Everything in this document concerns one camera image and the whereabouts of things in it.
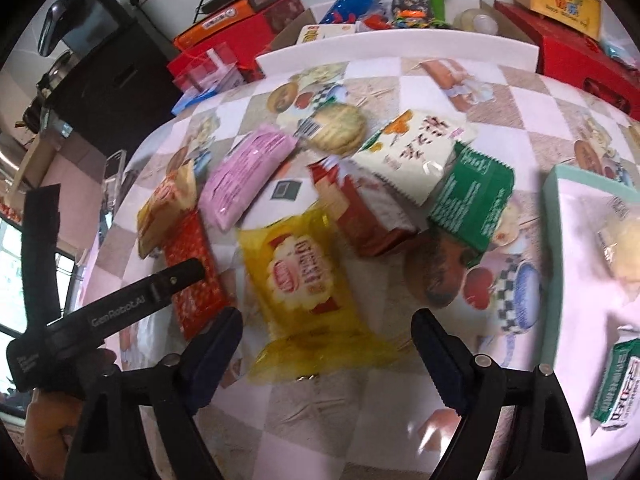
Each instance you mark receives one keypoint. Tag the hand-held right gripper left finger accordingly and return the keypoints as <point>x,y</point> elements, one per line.
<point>215,355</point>

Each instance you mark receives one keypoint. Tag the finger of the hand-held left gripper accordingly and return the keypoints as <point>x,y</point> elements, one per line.
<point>185,272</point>

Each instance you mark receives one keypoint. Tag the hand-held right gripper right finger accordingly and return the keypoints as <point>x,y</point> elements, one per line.
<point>440,355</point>

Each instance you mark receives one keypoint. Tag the shiny red patterned packet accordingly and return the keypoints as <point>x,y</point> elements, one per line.
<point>197,285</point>

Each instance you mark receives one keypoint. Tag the orange and yellow snack packet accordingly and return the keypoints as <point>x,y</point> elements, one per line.
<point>165,205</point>

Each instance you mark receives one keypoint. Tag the yellow cracker packet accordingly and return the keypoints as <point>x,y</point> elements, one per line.
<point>300,285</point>

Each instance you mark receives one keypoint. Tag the pink snack packet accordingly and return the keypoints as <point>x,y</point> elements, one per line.
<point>245,175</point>

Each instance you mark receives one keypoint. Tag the shallow green-rimmed cardboard tray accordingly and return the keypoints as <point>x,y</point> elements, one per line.
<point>575,320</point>

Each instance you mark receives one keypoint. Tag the green and white snack packet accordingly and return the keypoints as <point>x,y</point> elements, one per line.
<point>617,385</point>

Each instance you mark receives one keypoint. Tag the clear-wrapped pale pastry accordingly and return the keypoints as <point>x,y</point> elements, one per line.
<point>622,250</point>

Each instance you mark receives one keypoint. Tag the person's left hand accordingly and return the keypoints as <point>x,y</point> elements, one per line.
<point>45,430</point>

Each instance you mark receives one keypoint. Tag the black smartphone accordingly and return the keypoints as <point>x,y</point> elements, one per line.
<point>112,175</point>

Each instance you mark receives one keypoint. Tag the small black square tag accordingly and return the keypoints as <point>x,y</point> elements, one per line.
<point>285,191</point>

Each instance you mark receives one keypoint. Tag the red biscuit packet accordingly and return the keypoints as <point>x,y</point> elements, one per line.
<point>365,210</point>

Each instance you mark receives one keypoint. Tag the clear plastic box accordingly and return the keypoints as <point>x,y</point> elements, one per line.
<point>207,75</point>

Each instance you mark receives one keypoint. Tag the black cabinet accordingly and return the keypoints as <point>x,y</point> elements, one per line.
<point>110,85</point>

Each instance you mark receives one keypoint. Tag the white packet with orange print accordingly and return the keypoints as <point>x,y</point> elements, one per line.
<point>420,152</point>

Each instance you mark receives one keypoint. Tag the clear-wrapped round rice cracker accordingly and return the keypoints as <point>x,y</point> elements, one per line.
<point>335,127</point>

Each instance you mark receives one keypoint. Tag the red carton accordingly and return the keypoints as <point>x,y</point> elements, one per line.
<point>235,42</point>

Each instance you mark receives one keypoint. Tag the small yellow and white box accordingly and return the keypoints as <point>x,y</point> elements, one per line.
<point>325,32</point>

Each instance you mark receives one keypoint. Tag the black water dispenser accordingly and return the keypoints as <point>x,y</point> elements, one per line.
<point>75,15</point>

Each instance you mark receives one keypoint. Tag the large red gift box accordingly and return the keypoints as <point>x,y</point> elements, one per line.
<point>585,65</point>

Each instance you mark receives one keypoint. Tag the clear tape roll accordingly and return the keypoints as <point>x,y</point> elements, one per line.
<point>475,21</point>

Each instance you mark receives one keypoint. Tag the multicoloured toy bundle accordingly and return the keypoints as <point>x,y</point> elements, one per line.
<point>412,7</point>

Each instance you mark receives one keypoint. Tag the light blue tissue pack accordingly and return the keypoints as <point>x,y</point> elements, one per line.
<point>617,52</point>

